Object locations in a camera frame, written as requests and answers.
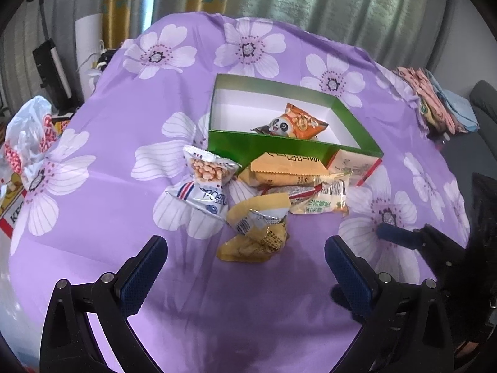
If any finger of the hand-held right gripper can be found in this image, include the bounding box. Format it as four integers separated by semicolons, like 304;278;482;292
376;222;467;276

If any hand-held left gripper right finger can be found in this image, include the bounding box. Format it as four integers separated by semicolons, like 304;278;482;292
324;235;456;373

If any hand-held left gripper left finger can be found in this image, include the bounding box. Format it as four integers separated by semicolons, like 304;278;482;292
40;235;168;373

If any pale green text snack packet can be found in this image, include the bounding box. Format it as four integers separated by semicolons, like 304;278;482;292
289;173;350;216

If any silver white blue print packet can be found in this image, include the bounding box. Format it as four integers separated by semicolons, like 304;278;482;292
165;181;230;222

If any orange yellow snack packet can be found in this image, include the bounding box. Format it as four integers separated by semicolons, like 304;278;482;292
238;151;329;187

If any green cardboard box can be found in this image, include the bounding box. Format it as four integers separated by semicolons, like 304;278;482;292
207;73;384;164

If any purple floral tablecloth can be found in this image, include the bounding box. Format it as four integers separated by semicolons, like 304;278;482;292
8;12;472;373

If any white snack packet red border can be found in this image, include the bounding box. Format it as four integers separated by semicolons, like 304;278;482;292
328;149;383;187

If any red striped snack packet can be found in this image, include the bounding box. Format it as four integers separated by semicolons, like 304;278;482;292
260;184;323;203

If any clear peanut snack packet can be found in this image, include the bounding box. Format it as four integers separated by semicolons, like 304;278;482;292
182;145;241;185

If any pile of folded clothes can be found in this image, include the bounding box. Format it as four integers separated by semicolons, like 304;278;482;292
392;66;480;142

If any red white cardboard box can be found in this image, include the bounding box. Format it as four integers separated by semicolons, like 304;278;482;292
0;171;30;237

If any orange panda snack packet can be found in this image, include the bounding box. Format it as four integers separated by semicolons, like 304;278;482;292
250;102;330;140

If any grey sofa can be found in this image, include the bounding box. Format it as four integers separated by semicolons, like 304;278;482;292
439;80;497;187

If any white red plastic bag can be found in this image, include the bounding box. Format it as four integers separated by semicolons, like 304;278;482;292
0;95;59;175

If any grey green curtain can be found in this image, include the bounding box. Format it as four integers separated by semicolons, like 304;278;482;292
210;0;467;71

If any white board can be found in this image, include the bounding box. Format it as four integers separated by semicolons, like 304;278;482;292
75;13;107;98

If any yellow patterned curtain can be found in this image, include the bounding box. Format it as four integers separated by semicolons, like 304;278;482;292
102;0;218;51

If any white cable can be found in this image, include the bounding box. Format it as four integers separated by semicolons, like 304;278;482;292
78;41;113;82

